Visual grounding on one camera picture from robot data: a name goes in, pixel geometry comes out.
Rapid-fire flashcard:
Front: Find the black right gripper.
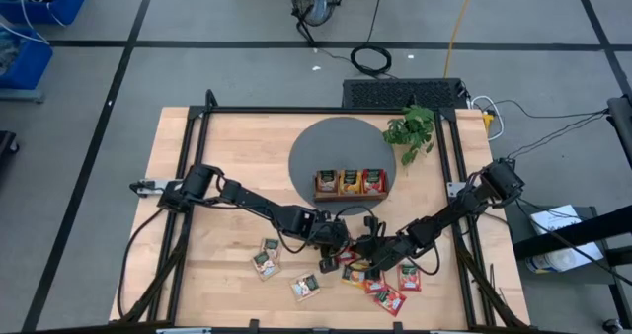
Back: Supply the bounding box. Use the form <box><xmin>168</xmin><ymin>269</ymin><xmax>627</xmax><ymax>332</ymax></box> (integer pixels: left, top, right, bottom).
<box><xmin>355</xmin><ymin>214</ymin><xmax>414</xmax><ymax>283</ymax></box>

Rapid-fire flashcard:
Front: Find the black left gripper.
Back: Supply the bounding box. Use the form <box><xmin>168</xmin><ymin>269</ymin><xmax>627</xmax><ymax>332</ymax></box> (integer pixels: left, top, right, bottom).
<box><xmin>306</xmin><ymin>209</ymin><xmax>354</xmax><ymax>276</ymax></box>

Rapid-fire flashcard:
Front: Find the mango tea packet orange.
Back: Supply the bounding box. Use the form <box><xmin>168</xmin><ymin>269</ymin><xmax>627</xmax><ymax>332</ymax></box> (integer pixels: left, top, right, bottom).
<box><xmin>340</xmin><ymin>262</ymin><xmax>369</xmax><ymax>290</ymax></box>
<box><xmin>339</xmin><ymin>169</ymin><xmax>363</xmax><ymax>196</ymax></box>

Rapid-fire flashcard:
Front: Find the wooden three-compartment tray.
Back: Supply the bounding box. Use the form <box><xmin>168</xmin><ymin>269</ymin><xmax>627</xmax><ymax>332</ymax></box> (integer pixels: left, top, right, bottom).
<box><xmin>313</xmin><ymin>168</ymin><xmax>390</xmax><ymax>203</ymax></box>

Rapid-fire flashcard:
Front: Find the grey round mat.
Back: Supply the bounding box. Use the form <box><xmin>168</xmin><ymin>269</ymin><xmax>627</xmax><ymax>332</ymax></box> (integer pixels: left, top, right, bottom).
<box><xmin>287</xmin><ymin>116</ymin><xmax>397</xmax><ymax>217</ymax></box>

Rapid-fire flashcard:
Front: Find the green potted plant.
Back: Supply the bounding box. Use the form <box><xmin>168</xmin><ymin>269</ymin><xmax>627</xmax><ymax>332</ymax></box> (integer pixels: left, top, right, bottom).
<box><xmin>381</xmin><ymin>104</ymin><xmax>436</xmax><ymax>168</ymax></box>

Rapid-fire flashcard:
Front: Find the grey side table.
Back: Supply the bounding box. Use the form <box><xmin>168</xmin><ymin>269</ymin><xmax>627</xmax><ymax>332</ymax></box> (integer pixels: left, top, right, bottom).
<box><xmin>503</xmin><ymin>204</ymin><xmax>632</xmax><ymax>286</ymax></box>

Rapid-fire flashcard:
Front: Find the black perforated computer case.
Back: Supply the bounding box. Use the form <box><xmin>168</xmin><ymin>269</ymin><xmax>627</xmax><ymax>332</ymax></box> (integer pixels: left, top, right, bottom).
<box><xmin>341</xmin><ymin>77</ymin><xmax>470</xmax><ymax>111</ymax></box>

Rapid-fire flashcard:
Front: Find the white paper stack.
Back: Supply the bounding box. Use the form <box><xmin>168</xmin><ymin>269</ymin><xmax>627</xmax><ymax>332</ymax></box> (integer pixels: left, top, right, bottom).
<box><xmin>523</xmin><ymin>204</ymin><xmax>606</xmax><ymax>275</ymax></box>

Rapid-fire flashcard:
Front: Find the black metal stand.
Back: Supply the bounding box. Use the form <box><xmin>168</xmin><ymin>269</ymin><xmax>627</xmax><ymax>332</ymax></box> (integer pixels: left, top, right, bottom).
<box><xmin>512</xmin><ymin>206</ymin><xmax>632</xmax><ymax>334</ymax></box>

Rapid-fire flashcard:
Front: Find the black floor fan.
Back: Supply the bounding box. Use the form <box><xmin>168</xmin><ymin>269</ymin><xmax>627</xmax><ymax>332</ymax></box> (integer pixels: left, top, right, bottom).
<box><xmin>287</xmin><ymin>0</ymin><xmax>345</xmax><ymax>47</ymax></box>

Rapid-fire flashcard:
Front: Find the blue plastic bin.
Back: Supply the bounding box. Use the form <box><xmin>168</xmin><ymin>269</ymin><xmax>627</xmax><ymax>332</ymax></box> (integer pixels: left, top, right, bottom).
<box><xmin>0</xmin><ymin>0</ymin><xmax>89</xmax><ymax>26</ymax></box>
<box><xmin>0</xmin><ymin>26</ymin><xmax>54</xmax><ymax>91</ymax></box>

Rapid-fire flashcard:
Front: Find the grey dolly platform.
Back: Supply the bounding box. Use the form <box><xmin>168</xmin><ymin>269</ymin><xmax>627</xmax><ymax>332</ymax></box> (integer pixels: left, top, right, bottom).
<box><xmin>0</xmin><ymin>87</ymin><xmax>46</xmax><ymax>104</ymax></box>

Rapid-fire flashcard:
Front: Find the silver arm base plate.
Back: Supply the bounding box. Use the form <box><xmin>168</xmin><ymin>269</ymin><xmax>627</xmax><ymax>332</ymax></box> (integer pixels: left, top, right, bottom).
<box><xmin>128</xmin><ymin>177</ymin><xmax>172</xmax><ymax>198</ymax></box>
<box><xmin>445</xmin><ymin>180</ymin><xmax>468</xmax><ymax>199</ymax></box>

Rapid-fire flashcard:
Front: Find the black aluminium table frame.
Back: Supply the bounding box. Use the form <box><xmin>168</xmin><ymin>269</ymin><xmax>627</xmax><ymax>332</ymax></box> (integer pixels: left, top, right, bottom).
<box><xmin>111</xmin><ymin>89</ymin><xmax>532</xmax><ymax>334</ymax></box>

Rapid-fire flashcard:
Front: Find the black coiled cable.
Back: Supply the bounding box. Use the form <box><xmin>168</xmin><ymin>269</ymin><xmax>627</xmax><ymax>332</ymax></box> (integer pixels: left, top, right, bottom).
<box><xmin>349</xmin><ymin>0</ymin><xmax>394</xmax><ymax>78</ymax></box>

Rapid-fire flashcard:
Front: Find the white looped cable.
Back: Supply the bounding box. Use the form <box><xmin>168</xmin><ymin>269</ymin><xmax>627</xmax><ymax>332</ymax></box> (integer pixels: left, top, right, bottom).
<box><xmin>470</xmin><ymin>94</ymin><xmax>506</xmax><ymax>142</ymax></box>

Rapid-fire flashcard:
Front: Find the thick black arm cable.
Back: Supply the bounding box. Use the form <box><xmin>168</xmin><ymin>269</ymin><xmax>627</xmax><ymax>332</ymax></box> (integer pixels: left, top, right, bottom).
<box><xmin>116</xmin><ymin>208</ymin><xmax>169</xmax><ymax>321</ymax></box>

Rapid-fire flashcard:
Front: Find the long yellow cable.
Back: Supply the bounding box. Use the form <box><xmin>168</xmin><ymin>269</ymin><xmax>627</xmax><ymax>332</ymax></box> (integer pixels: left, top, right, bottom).
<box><xmin>442</xmin><ymin>0</ymin><xmax>479</xmax><ymax>79</ymax></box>

